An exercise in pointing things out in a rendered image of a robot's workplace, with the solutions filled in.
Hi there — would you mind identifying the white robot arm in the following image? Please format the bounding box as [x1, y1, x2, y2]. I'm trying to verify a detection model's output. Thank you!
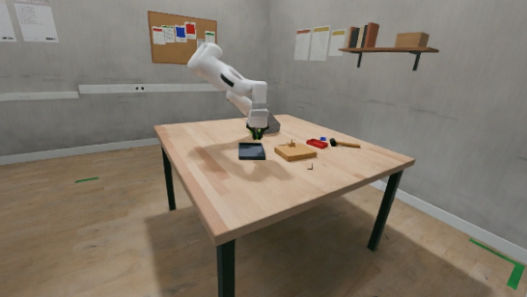
[187, 43, 269, 117]

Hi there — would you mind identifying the red open tray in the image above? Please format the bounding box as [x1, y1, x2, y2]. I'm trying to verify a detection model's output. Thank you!
[306, 138, 328, 149]

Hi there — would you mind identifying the light wooden board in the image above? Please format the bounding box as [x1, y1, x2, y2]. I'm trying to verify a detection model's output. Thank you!
[274, 142, 318, 162]

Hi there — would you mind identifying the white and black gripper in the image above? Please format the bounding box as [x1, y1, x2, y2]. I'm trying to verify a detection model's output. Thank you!
[246, 107, 269, 140]

